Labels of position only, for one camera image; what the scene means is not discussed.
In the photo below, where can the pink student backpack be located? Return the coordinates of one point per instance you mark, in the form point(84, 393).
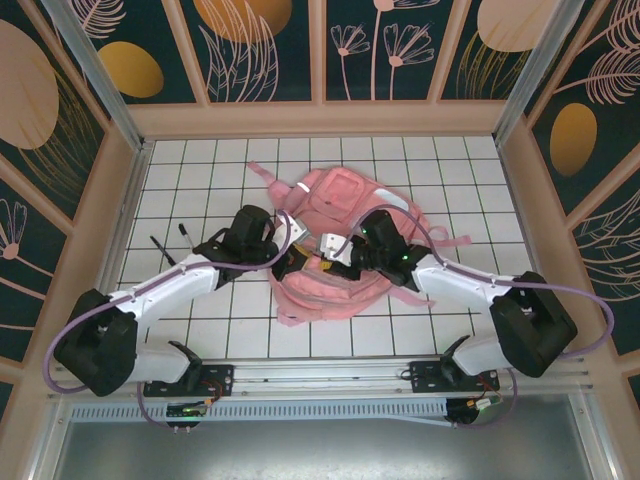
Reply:
point(335, 190)

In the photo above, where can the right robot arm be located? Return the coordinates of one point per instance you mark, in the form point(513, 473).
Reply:
point(460, 280)

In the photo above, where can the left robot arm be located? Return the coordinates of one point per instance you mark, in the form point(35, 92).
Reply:
point(165, 290)

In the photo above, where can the black marker pen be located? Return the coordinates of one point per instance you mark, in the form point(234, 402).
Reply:
point(186, 235)

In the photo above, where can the slim black pen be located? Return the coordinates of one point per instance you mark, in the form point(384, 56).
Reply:
point(162, 250)

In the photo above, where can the grey metal sheet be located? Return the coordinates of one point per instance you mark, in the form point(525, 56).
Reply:
point(320, 455)

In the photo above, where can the small circuit board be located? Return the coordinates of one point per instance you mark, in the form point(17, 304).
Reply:
point(187, 411)
point(487, 404)

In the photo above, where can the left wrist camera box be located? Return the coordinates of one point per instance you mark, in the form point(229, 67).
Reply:
point(298, 230)

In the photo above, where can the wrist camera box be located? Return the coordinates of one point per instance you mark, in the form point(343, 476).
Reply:
point(332, 245)
point(298, 230)

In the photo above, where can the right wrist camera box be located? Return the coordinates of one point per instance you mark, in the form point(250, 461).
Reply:
point(332, 245)

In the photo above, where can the aluminium mounting rail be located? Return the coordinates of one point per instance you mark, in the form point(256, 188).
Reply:
point(320, 375)

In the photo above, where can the aluminium side rail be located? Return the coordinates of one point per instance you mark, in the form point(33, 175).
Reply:
point(126, 215)

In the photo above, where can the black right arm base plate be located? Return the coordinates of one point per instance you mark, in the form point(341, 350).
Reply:
point(425, 377)

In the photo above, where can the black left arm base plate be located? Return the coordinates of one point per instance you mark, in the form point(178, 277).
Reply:
point(220, 380)

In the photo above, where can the wall panel with pink flowers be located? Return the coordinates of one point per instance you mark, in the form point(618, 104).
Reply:
point(370, 80)

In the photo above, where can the wall panel gold disc leaves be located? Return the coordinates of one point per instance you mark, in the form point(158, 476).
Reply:
point(240, 50)

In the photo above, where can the wall panel with gold oval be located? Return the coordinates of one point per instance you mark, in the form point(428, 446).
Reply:
point(130, 70)

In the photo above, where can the aluminium frame post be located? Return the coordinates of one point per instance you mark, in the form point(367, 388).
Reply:
point(100, 75)
point(532, 75)

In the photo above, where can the wall panel gold oval fern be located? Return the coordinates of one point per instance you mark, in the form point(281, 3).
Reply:
point(572, 140)

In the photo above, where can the wall panel pink leaf outlines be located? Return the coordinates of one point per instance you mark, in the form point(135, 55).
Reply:
point(615, 260)

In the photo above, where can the wall panel tulip outline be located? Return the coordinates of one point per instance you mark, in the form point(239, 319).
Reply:
point(25, 280)

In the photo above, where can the wall panel pale disc grasses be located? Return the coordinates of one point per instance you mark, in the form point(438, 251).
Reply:
point(500, 25)

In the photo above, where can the wall panel large pale disc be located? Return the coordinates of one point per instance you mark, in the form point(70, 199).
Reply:
point(25, 90)

